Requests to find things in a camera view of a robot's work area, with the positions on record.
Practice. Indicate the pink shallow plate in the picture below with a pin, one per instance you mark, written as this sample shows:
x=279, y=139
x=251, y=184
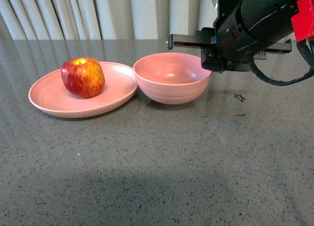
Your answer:
x=49, y=94

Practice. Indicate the red plastic mount block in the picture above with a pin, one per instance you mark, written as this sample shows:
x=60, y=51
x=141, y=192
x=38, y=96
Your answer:
x=303, y=21

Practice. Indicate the pink round bowl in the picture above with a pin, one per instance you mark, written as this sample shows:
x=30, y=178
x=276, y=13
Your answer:
x=171, y=78

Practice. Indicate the grey pleated curtain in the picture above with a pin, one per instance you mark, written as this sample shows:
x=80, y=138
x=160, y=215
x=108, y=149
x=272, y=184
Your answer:
x=105, y=19

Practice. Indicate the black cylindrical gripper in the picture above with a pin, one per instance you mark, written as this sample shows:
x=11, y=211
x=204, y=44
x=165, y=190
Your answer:
x=243, y=29

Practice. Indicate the red yellow apple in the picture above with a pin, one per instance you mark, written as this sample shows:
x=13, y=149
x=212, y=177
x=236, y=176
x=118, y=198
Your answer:
x=83, y=77

